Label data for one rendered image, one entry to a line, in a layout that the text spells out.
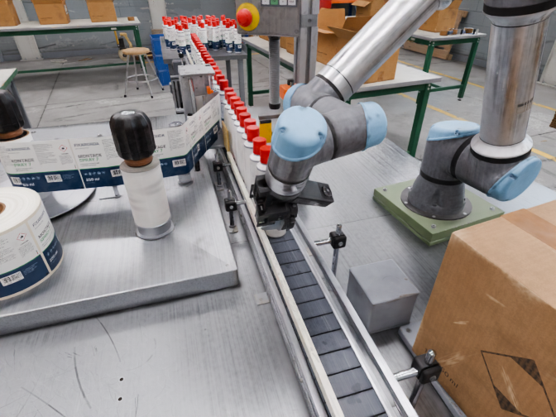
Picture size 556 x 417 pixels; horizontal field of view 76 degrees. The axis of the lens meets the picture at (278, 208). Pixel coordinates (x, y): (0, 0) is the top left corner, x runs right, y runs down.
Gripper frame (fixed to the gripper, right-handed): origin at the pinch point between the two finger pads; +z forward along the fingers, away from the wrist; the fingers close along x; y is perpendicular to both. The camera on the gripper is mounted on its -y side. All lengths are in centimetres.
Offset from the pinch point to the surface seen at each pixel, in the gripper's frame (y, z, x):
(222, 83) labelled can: 1, 22, -67
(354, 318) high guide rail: -2.9, -18.0, 25.7
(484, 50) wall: -504, 292, -369
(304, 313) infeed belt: 1.6, -6.0, 21.5
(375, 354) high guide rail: -2.9, -21.2, 31.3
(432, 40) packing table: -265, 165, -251
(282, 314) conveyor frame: 5.7, -5.4, 20.7
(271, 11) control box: -6.0, -21.4, -44.0
